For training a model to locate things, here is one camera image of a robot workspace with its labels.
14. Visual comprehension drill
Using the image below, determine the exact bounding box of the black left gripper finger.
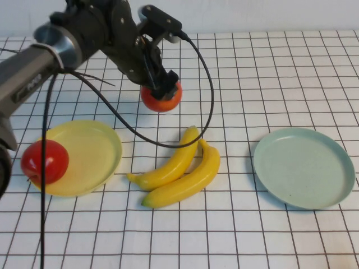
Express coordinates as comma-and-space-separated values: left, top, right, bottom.
153, 86, 167, 101
162, 71, 180, 98

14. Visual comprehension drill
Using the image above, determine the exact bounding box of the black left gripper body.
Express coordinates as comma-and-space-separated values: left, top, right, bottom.
104, 0, 169, 89

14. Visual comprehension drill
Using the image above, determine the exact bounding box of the red apple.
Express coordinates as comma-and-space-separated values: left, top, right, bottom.
140, 81, 183, 113
20, 139, 70, 185

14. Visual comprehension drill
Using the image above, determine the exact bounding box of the yellow banana with green tip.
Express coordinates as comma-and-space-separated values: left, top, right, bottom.
141, 138, 221, 209

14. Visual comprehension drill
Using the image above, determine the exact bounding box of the yellow round plate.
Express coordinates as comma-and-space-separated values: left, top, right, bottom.
33, 119, 123, 198

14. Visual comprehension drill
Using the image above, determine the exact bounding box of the light green round plate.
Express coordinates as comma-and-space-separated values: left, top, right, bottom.
253, 127, 356, 210

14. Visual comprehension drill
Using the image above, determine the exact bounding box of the white grid-checked tablecloth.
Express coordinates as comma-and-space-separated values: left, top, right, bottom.
0, 30, 359, 269

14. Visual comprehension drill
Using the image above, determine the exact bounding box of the black camera cable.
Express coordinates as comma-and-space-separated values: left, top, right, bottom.
40, 30, 215, 269

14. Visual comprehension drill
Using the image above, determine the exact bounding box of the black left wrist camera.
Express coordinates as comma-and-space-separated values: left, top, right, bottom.
137, 5, 183, 44

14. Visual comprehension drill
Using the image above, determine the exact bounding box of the white cable tie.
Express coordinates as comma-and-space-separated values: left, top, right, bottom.
30, 43, 66, 70

